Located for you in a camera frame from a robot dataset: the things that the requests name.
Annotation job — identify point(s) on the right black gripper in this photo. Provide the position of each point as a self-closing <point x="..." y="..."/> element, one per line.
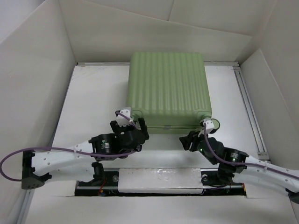
<point x="194" y="137"/>

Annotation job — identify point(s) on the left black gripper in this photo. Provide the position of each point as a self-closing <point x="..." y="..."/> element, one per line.
<point x="118" y="129"/>

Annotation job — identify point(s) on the green hard-shell suitcase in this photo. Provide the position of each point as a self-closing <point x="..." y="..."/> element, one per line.
<point x="169" y="90"/>

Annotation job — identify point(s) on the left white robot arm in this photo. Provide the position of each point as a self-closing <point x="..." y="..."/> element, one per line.
<point x="82" y="162"/>

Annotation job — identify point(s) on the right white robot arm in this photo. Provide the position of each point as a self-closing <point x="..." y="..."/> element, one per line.
<point x="239" y="167"/>

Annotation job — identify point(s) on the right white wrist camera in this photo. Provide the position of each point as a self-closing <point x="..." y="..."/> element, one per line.
<point x="207" y="126"/>

